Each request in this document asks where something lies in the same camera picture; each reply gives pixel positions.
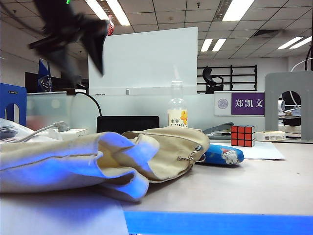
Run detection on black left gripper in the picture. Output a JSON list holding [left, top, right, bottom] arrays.
[[28, 14, 110, 85]]

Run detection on beige canvas bag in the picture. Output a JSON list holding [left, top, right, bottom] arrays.
[[0, 126, 210, 203]]

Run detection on blue cartoon glasses case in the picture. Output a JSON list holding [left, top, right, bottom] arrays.
[[195, 143, 245, 167]]

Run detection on blue pennant flag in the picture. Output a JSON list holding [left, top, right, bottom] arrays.
[[37, 58, 53, 93]]

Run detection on red hanging ornament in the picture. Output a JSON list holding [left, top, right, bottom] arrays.
[[107, 16, 116, 36]]

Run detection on ceiling light panel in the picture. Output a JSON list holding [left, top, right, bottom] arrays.
[[200, 38, 227, 52], [221, 0, 255, 22], [85, 0, 132, 26], [277, 36, 313, 50]]

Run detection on white partition board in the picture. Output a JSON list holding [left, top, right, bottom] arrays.
[[88, 26, 199, 96]]

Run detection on frosted glass desk partition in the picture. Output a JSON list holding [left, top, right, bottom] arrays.
[[26, 91, 266, 133]]

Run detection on flat white box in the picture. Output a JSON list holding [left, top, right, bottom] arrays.
[[44, 127, 89, 141]]

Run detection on blue metal bookend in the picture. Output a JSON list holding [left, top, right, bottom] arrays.
[[0, 82, 27, 127]]

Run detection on flat black box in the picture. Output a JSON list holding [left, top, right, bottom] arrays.
[[96, 116, 160, 135]]

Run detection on stack of papers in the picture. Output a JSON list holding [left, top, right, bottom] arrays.
[[0, 118, 35, 144]]

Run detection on clear plastic drink bottle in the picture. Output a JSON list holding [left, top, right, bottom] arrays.
[[167, 80, 189, 129]]

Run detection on black office chair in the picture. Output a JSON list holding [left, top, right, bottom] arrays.
[[202, 67, 224, 94]]

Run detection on grey stapler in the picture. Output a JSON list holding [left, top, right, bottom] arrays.
[[202, 122, 235, 141]]

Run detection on black shelf rack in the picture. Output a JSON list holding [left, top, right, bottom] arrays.
[[197, 64, 258, 94]]

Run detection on purple and white name plate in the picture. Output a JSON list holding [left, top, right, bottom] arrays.
[[214, 92, 266, 116]]

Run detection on rubik's cube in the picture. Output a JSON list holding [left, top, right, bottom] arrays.
[[230, 125, 256, 148]]

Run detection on grey metal bookend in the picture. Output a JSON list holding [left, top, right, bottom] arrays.
[[264, 70, 313, 144]]

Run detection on small white box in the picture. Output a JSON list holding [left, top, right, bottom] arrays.
[[254, 130, 287, 142]]

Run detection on blue tape strip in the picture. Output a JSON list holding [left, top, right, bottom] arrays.
[[123, 211, 313, 235]]

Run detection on white cable with grey plug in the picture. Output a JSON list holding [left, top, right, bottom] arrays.
[[14, 121, 70, 144]]

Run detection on white curved cable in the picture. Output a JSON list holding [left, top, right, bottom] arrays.
[[291, 57, 313, 72]]

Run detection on black hanging cable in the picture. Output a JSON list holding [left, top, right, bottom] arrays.
[[304, 44, 313, 71]]

